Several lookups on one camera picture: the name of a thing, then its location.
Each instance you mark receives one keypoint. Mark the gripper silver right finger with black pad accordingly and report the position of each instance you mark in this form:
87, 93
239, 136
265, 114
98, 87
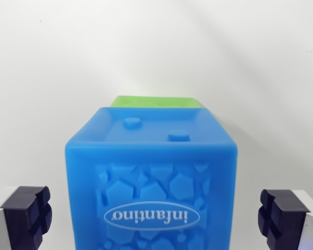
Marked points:
289, 218

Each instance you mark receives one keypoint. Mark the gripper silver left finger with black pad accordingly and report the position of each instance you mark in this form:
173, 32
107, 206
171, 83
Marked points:
17, 216

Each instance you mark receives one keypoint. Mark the blue textured rubber cube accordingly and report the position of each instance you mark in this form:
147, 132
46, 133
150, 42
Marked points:
151, 156

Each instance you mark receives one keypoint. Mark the green rubber cube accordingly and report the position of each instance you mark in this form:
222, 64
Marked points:
156, 102

